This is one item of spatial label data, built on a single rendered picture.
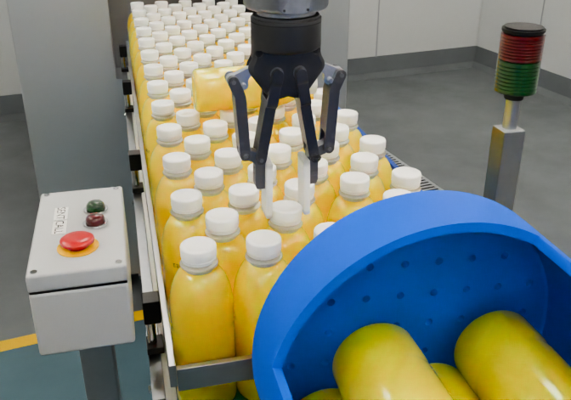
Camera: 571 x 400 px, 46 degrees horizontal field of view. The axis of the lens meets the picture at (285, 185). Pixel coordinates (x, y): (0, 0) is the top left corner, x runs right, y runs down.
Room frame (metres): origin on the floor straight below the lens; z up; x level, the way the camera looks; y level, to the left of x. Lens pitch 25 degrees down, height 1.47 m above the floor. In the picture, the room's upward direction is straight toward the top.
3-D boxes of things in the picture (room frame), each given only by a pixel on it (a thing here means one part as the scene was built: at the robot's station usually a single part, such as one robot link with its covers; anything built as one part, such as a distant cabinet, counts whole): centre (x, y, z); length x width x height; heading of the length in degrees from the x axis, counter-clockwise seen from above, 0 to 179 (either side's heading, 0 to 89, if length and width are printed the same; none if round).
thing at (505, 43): (1.01, -0.35, 1.23); 0.06 x 0.06 x 0.04
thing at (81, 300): (0.68, 0.24, 1.05); 0.20 x 0.10 x 0.10; 14
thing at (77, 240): (0.63, 0.22, 1.11); 0.04 x 0.04 x 0.01
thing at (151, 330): (0.72, 0.17, 0.94); 0.03 x 0.02 x 0.08; 14
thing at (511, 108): (1.01, -0.35, 1.18); 0.06 x 0.06 x 0.16
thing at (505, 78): (1.01, -0.35, 1.18); 0.06 x 0.06 x 0.05
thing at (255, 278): (0.65, 0.02, 0.99); 0.07 x 0.07 x 0.19
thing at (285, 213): (0.72, 0.00, 1.10); 0.04 x 0.04 x 0.02
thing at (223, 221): (0.70, 0.07, 1.09); 0.04 x 0.04 x 0.02
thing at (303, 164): (0.73, -0.02, 1.13); 0.03 x 0.01 x 0.07; 14
